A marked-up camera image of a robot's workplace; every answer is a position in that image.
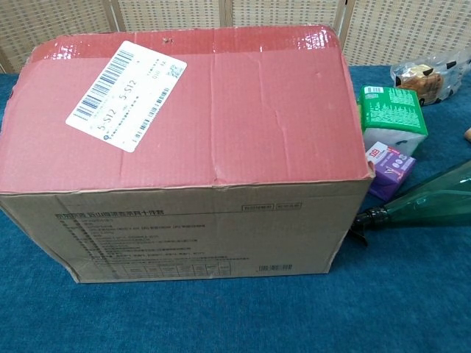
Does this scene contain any red cardboard box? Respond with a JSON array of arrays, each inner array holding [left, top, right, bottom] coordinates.
[[0, 21, 376, 284]]

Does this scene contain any small purple box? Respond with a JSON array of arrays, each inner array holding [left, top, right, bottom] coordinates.
[[364, 141, 417, 202]]

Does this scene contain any green tissue box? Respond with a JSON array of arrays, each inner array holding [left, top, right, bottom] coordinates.
[[358, 85, 428, 155]]

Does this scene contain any blue tablecloth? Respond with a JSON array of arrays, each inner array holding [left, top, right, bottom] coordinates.
[[0, 65, 471, 353]]

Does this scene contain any woven folding screen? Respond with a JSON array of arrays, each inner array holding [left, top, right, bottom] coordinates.
[[0, 0, 471, 74]]

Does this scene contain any green glass bottle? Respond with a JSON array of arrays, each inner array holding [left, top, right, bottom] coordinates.
[[349, 158, 471, 246]]

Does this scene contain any bagged bread in clear plastic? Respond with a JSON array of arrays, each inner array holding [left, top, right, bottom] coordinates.
[[389, 49, 471, 107]]

